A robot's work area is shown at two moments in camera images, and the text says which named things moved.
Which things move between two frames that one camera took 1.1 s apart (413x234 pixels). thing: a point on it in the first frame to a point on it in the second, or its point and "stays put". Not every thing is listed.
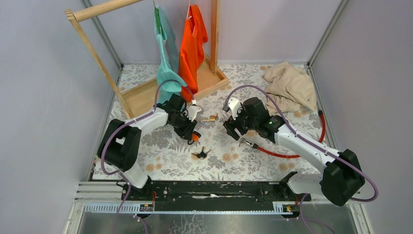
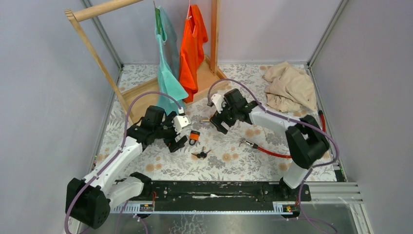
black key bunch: (202, 154) stays put
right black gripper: (231, 125) to (218, 118)
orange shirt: (194, 35) stays put
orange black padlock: (195, 137) stays put
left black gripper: (186, 132) to (172, 144)
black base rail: (216, 196) stays put
